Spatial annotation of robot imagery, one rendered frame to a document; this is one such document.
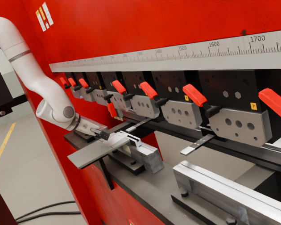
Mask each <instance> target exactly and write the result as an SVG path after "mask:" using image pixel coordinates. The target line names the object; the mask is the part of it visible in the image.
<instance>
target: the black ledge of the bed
mask: <svg viewBox="0 0 281 225"><path fill-rule="evenodd" d="M64 139H65V141H66V142H68V143H69V144H70V145H71V146H73V147H74V148H75V149H76V150H77V151H78V150H80V149H82V148H84V147H86V146H88V145H90V144H92V143H94V142H95V141H97V140H96V139H95V140H93V141H91V142H90V143H87V142H85V141H84V140H83V139H81V138H80V137H78V136H77V135H75V134H74V132H73V131H72V132H70V133H67V134H65V135H64ZM102 159H103V161H104V163H105V166H106V168H107V171H108V173H109V175H110V178H111V179H112V180H113V181H114V182H115V183H117V184H118V185H119V186H120V187H121V188H123V189H124V190H125V191H126V192H127V193H128V194H130V195H131V196H132V197H133V198H134V199H136V200H137V201H138V202H139V203H140V204H142V205H143V206H144V207H145V208H146V209H148V210H149V211H150V212H151V213H152V214H153V215H155V216H156V217H157V218H158V219H159V220H161V221H162V222H163V223H164V224H165V225H207V224H206V223H204V222H203V221H202V220H200V219H198V218H197V217H196V216H194V215H193V214H191V213H190V212H188V211H187V210H185V209H184V208H182V207H181V206H180V205H178V204H177V203H175V202H173V200H172V197H171V194H172V193H173V192H175V191H176V190H178V189H179V188H178V184H177V181H176V178H175V175H174V171H173V168H174V166H172V165H170V164H168V163H166V162H164V161H162V162H163V165H164V168H162V169H161V170H159V171H158V172H156V173H155V174H152V173H151V172H149V171H147V170H145V171H143V172H142V173H140V174H139V175H137V176H135V175H134V174H133V173H131V172H129V171H128V170H126V169H125V168H124V167H122V166H121V165H119V164H118V163H116V162H115V161H113V160H112V159H110V158H109V156H108V155H107V156H105V157H104V158H102Z"/></svg>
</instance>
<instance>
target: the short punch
mask: <svg viewBox="0 0 281 225"><path fill-rule="evenodd" d="M115 110H116V113H117V116H115V117H114V118H115V119H118V120H121V121H123V118H122V117H123V113H122V111H121V110H119V109H115Z"/></svg>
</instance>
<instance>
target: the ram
mask: <svg viewBox="0 0 281 225"><path fill-rule="evenodd" d="M22 2H23V5H24V7H25V9H26V12H27V14H28V16H29V19H30V21H31V23H32V26H33V28H34V31H35V33H36V35H37V38H38V40H39V42H40V45H41V47H42V49H43V52H44V54H45V57H46V59H47V61H48V63H49V64H52V63H61V62H68V61H74V60H81V59H87V58H96V57H102V56H109V55H115V54H124V53H130V52H136V51H143V50H151V49H158V48H164V47H171V46H179V45H186V44H192V43H199V42H207V41H213V40H220V39H226V38H235V37H241V36H248V35H254V34H261V33H270V32H276V31H281V0H22ZM44 2H45V3H46V6H47V8H48V11H49V13H50V15H51V18H52V20H53V23H54V24H53V25H51V26H50V24H49V21H48V19H47V17H46V14H45V11H44V9H43V6H42V4H43V3H44ZM40 7H41V9H42V11H43V13H44V16H45V20H44V19H43V17H42V14H41V12H40V9H39V8H40ZM37 10H38V11H39V13H40V16H41V19H42V21H43V23H44V26H45V28H46V30H45V31H43V29H42V27H41V24H40V22H39V20H38V17H37V15H36V11H37ZM45 22H47V24H48V26H49V28H47V27H46V24H45ZM242 69H281V51H278V52H265V53H253V54H235V55H223V56H211V57H199V58H182V59H169V60H157V61H145V62H128V63H115V64H103V65H91V66H78V67H61V68H51V71H52V72H94V71H182V70H242Z"/></svg>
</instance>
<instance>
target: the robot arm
mask: <svg viewBox="0 0 281 225"><path fill-rule="evenodd" d="M0 48H1V50H2V51H3V53H4V54H5V56H6V58H7V59H8V61H9V62H10V64H11V65H12V67H13V68H14V70H15V71H16V73H17V74H18V76H19V77H20V79H21V80H22V82H23V83H24V85H25V86H26V87H27V88H28V89H29V90H31V91H34V92H36V93H37V94H39V95H40V96H42V97H43V98H44V99H43V100H42V101H41V102H40V104H39V106H38V108H37V110H36V116H37V117H39V118H41V119H43V120H46V121H48V122H50V123H53V124H55V125H57V126H59V127H62V128H64V129H66V130H69V131H74V130H77V131H80V132H82V133H85V134H89V135H92V136H94V137H97V138H99V139H101V138H102V139H104V140H106V141H108V139H109V136H110V134H108V133H106V132H104V131H101V130H99V126H98V125H95V124H93V123H91V122H89V121H86V120H84V119H82V118H81V117H80V115H79V114H78V113H76V112H75V109H74V106H73V104H72V102H71V101H70V99H69V97H68V95H67V94H66V93H65V91H64V90H63V89H62V87H61V86H60V85H59V84H57V83H56V82H55V81H53V80H52V79H50V78H49V77H47V76H46V75H45V73H44V72H43V70H42V69H41V67H40V65H39V63H38V62H37V60H36V58H35V57H34V55H33V53H32V51H31V50H30V48H29V47H28V45H27V43H26V42H25V40H24V38H23V37H22V35H21V33H20V32H19V30H18V29H17V27H16V26H15V25H14V24H13V23H12V22H11V21H10V20H8V19H6V18H3V17H0Z"/></svg>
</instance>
